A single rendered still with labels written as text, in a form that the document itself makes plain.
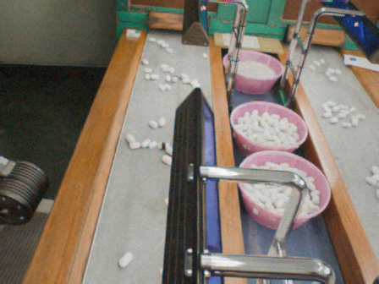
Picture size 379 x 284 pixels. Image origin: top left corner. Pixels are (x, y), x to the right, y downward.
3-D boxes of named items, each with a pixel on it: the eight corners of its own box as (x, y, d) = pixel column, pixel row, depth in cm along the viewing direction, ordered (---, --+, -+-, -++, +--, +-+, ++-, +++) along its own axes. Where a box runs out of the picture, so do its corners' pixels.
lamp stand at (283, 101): (283, 119, 144) (315, 8, 117) (275, 93, 160) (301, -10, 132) (329, 123, 145) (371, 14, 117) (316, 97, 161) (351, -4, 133)
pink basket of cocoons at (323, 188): (235, 237, 98) (241, 214, 92) (228, 169, 119) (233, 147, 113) (330, 242, 99) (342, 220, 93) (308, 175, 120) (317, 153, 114)
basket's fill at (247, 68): (227, 91, 156) (228, 79, 152) (223, 67, 173) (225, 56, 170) (278, 96, 157) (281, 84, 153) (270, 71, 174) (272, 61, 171)
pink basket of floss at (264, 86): (252, 105, 151) (257, 84, 145) (207, 78, 165) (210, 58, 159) (290, 87, 166) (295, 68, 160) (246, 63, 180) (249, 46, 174)
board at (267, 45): (214, 47, 170) (215, 45, 169) (213, 35, 182) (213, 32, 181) (283, 54, 172) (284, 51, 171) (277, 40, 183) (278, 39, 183)
